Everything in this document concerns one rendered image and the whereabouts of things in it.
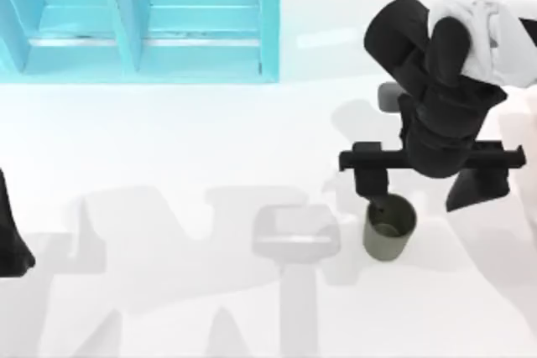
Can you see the grey green cup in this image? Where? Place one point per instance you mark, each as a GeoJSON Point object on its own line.
{"type": "Point", "coordinates": [386, 245]}

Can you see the pale grey rounded box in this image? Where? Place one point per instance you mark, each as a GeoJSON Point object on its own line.
{"type": "Point", "coordinates": [388, 98]}

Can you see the light blue rack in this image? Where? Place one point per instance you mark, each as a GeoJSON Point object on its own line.
{"type": "Point", "coordinates": [201, 18]}

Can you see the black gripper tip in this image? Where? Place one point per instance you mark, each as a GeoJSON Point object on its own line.
{"type": "Point", "coordinates": [10, 245]}

